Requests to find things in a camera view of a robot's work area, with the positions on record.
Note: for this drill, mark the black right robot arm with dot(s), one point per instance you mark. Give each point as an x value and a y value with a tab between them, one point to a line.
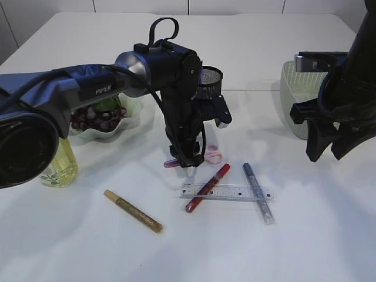
355	77

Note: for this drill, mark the green tea plastic bottle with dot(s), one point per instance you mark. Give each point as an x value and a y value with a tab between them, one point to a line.
63	169

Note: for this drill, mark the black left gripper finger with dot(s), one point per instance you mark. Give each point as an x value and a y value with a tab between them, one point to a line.
191	161

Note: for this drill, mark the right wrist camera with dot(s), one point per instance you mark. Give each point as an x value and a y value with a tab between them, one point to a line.
307	61

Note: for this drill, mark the purple artificial grape bunch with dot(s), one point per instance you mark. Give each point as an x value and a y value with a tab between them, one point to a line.
103	116

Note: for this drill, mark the green woven plastic basket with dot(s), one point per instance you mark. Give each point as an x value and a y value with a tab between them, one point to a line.
297	87

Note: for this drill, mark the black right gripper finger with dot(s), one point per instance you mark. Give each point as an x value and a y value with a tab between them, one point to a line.
320	136
350	137

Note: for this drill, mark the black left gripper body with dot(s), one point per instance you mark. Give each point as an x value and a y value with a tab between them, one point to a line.
188	149

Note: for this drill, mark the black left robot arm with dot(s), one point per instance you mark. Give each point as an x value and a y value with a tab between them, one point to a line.
36	107

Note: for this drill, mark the clear plastic ruler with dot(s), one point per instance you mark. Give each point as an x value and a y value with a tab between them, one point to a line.
225	192

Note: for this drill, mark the silver glitter marker pen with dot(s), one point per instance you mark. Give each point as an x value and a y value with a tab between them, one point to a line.
258	194

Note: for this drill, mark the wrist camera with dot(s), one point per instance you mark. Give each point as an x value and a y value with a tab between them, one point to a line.
215	109
307	61

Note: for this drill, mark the pink purple small scissors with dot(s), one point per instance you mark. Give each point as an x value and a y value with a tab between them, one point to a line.
211	156

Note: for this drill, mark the green wavy glass plate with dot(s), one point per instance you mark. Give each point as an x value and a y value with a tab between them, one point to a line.
134	107

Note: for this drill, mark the black mesh pen holder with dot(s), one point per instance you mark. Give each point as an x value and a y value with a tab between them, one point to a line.
209	83

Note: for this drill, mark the red marker pen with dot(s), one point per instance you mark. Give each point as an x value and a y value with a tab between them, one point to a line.
190	207

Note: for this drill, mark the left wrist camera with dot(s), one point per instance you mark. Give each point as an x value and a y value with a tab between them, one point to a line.
215	109

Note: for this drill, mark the gold glitter marker pen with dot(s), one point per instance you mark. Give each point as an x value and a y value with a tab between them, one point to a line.
136	213

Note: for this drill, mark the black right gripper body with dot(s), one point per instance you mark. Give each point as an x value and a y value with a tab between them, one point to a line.
355	118

